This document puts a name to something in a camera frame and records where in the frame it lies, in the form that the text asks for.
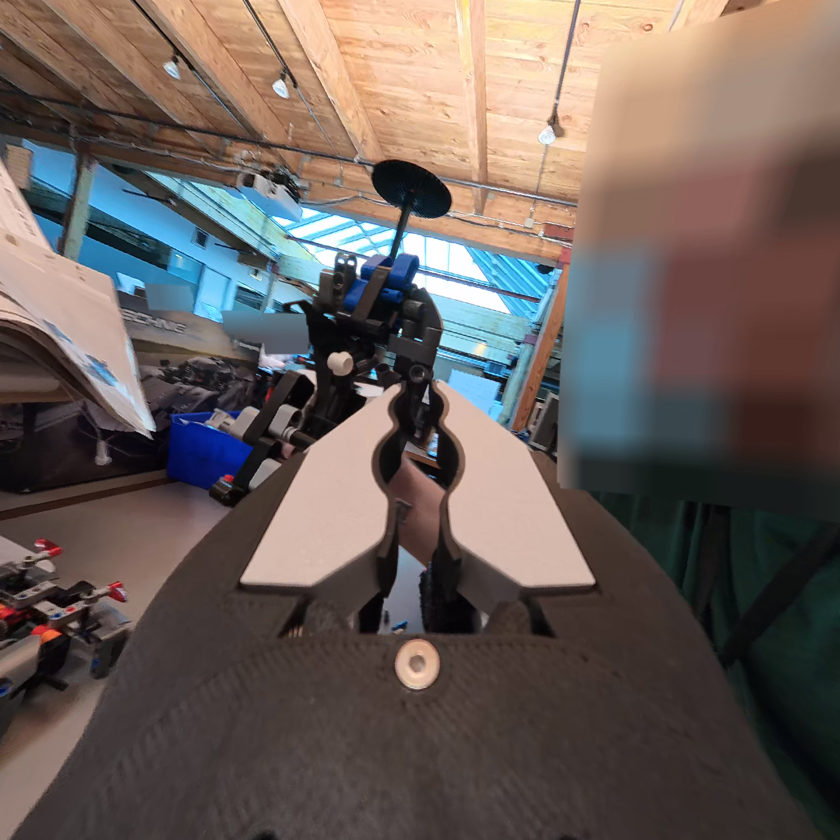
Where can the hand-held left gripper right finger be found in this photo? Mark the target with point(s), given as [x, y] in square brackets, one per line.
[518, 518]

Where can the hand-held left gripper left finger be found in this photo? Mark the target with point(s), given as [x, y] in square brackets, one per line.
[321, 518]

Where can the black grey lego frame assembly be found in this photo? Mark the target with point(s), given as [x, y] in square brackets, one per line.
[413, 328]

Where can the person's right forearm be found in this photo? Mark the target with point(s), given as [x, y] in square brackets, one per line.
[417, 512]

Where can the large lego car chassis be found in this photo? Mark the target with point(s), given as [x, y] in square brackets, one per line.
[46, 630]

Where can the lego instruction book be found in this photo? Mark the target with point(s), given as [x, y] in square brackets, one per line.
[59, 315]

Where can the blue plastic bin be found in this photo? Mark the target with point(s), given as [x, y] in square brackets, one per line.
[197, 453]

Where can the dark printed box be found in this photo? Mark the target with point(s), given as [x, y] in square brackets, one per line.
[190, 380]

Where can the white ceiling projector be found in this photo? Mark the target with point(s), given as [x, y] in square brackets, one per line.
[269, 190]

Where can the ceiling track light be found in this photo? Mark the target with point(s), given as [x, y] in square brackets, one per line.
[281, 85]
[548, 133]
[172, 67]

